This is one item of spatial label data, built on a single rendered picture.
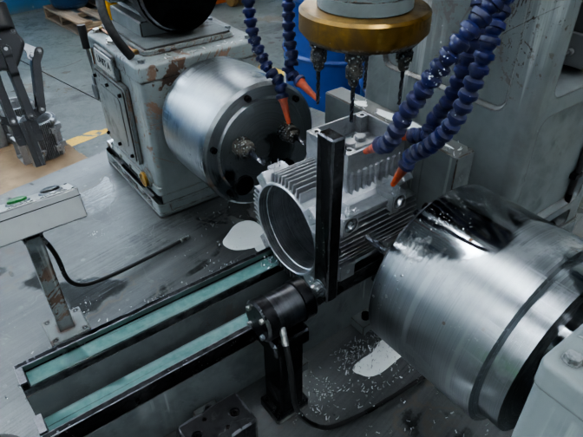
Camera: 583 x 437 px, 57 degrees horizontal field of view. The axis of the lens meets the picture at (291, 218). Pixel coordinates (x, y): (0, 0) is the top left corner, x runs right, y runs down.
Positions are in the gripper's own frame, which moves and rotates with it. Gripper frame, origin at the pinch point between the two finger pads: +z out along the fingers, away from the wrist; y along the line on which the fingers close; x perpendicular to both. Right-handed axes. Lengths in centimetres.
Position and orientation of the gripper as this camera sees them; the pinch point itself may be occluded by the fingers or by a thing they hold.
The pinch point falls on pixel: (31, 144)
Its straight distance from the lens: 92.6
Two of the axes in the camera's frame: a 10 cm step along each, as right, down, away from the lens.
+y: 8.0, -3.6, 4.7
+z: 2.2, 9.2, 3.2
